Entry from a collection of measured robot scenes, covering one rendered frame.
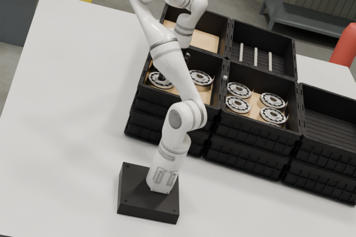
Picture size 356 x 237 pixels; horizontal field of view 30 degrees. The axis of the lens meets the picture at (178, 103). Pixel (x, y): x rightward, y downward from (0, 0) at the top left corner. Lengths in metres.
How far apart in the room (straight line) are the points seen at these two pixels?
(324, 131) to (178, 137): 0.83
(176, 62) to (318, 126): 0.85
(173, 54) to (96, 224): 0.56
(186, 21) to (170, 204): 0.66
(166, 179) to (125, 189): 0.13
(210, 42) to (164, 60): 0.97
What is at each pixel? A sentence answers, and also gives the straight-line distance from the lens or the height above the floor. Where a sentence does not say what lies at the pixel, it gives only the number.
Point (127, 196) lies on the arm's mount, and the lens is 2.09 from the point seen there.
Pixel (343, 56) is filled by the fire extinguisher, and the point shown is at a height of 0.33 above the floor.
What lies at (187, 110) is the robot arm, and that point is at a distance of 1.95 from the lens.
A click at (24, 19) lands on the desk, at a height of 0.19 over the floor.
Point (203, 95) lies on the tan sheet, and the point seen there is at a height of 0.83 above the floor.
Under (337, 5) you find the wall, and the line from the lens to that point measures 6.13.
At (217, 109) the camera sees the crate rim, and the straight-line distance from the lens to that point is 2.29.
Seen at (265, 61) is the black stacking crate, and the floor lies 0.83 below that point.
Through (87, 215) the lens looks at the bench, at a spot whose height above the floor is 0.70.
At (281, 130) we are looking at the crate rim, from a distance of 2.33.
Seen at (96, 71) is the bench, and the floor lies 0.70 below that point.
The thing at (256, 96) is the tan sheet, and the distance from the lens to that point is 2.67.
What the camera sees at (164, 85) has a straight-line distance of 2.45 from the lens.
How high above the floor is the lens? 2.10
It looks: 31 degrees down
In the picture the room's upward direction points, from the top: 19 degrees clockwise
